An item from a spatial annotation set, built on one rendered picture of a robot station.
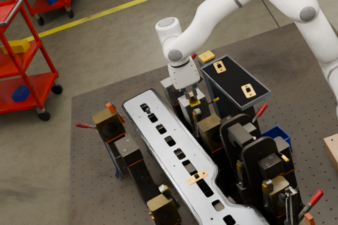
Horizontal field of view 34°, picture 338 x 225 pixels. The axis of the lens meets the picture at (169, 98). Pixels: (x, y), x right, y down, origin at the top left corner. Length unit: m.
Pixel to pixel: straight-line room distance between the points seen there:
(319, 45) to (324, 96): 0.87
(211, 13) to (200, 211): 0.71
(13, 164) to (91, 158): 1.59
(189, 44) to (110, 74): 3.12
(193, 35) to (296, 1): 0.35
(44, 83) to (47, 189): 1.10
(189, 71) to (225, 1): 0.30
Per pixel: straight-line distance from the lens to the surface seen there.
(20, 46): 4.68
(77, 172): 2.94
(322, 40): 2.02
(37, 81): 4.91
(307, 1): 1.87
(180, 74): 2.01
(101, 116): 2.59
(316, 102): 2.84
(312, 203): 1.83
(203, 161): 2.24
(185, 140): 2.36
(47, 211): 3.94
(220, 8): 1.89
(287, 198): 1.75
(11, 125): 4.93
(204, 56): 2.53
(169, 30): 1.90
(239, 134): 2.01
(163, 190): 2.05
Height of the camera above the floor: 2.50
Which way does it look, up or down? 35 degrees down
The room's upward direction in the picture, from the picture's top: 21 degrees counter-clockwise
